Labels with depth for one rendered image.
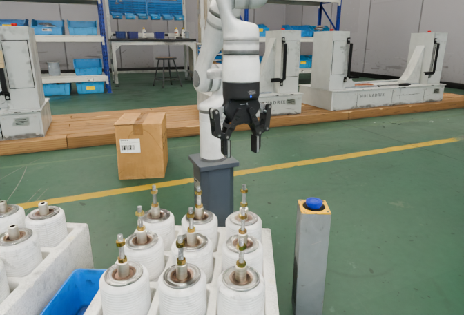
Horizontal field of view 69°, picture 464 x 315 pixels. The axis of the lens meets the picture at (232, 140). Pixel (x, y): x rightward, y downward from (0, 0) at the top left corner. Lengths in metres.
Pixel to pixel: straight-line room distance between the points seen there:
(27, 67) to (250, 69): 2.12
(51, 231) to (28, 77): 1.71
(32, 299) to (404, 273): 1.04
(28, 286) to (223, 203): 0.63
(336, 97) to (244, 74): 2.71
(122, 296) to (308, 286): 0.46
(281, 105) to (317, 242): 2.22
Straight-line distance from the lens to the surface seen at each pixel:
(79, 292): 1.07
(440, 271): 1.33
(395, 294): 1.17
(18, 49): 2.63
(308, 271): 0.92
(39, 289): 0.96
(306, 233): 0.86
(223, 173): 1.17
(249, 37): 0.65
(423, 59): 4.30
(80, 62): 5.68
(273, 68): 3.10
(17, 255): 0.96
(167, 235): 0.94
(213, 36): 1.03
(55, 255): 1.01
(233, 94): 0.65
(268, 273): 0.85
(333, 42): 3.32
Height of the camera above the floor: 0.70
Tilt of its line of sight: 16 degrees down
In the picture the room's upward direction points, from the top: straight up
